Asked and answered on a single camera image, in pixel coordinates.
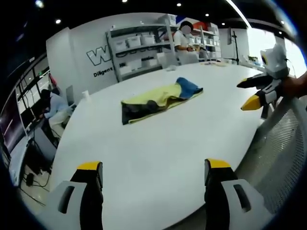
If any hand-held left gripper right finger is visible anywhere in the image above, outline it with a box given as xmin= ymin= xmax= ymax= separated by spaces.
xmin=203 ymin=158 xmax=273 ymax=230

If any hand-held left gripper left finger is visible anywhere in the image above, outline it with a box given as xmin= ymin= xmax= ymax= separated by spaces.
xmin=44 ymin=161 xmax=105 ymax=230

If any yellow blue dark garment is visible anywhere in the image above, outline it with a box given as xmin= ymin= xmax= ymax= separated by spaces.
xmin=121 ymin=77 xmax=204 ymax=126

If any person's right hand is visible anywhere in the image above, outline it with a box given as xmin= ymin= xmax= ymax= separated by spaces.
xmin=282 ymin=71 xmax=307 ymax=99

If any black tripod stand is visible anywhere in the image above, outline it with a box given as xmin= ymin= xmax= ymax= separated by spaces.
xmin=229 ymin=26 xmax=241 ymax=66

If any black power strip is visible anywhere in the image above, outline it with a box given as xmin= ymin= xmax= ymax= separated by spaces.
xmin=23 ymin=172 xmax=37 ymax=187

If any grey metal shelf unit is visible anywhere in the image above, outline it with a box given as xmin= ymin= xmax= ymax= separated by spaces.
xmin=105 ymin=23 xmax=179 ymax=82
xmin=191 ymin=22 xmax=221 ymax=61

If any grey mesh chair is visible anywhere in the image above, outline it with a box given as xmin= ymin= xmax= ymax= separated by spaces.
xmin=236 ymin=95 xmax=307 ymax=216

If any grey office desk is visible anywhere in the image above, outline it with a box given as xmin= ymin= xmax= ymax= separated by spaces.
xmin=8 ymin=117 xmax=58 ymax=187

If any dark monitor screen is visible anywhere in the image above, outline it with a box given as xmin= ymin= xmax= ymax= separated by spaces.
xmin=0 ymin=94 xmax=27 ymax=154

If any grey laptop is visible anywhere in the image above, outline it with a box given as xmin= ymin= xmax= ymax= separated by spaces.
xmin=65 ymin=85 xmax=77 ymax=107

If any row of white storage bins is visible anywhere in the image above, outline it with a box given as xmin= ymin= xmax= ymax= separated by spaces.
xmin=114 ymin=33 xmax=156 ymax=50

